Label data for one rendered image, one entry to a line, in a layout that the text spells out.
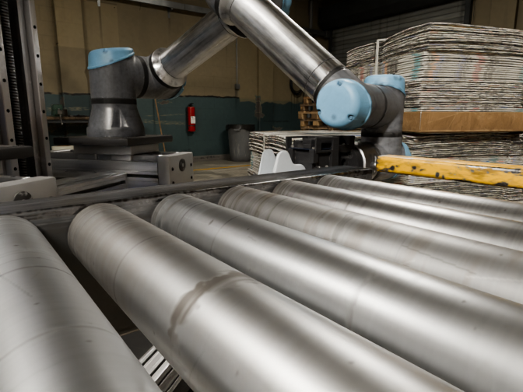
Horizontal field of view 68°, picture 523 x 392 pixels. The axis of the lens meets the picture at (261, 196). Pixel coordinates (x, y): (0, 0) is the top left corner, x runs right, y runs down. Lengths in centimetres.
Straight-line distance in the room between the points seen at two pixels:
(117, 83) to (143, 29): 679
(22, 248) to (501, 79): 100
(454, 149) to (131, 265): 90
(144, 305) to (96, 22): 747
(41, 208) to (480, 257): 29
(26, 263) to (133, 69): 95
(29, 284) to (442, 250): 20
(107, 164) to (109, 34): 660
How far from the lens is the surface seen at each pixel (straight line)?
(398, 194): 39
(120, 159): 108
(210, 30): 101
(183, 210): 31
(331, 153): 62
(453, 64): 99
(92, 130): 111
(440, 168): 46
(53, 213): 33
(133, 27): 781
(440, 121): 95
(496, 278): 22
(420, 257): 23
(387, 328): 17
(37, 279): 19
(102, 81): 111
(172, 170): 101
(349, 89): 61
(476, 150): 108
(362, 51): 118
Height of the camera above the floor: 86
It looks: 11 degrees down
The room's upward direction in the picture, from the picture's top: straight up
